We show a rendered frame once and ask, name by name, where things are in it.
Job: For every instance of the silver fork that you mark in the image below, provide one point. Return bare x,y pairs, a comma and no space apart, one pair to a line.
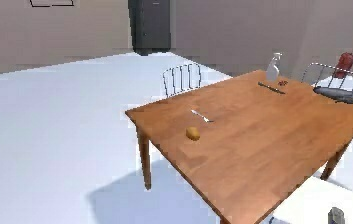
201,116

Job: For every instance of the grey metal slatted chair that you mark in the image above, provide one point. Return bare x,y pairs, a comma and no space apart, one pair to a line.
181,79

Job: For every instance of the brown wooden table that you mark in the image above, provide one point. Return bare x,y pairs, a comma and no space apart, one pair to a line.
257,140

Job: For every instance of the dark grey fridge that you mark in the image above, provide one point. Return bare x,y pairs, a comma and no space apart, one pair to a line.
149,25

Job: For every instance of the dark table knife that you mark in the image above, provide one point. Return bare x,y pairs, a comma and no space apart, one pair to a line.
271,88

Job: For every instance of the clear spray bottle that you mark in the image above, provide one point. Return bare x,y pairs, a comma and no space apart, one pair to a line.
273,69

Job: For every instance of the small red berries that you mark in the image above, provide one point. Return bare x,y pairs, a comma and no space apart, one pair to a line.
282,82

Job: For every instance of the grey metal cushioned chair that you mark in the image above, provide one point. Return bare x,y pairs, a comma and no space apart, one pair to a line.
339,94

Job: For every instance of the red fire extinguisher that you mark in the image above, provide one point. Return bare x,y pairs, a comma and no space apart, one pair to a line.
345,65

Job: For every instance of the small grey bin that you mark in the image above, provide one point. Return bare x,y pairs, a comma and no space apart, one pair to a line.
336,216

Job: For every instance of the dark framed wall picture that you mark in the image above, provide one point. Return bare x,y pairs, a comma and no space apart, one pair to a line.
51,3

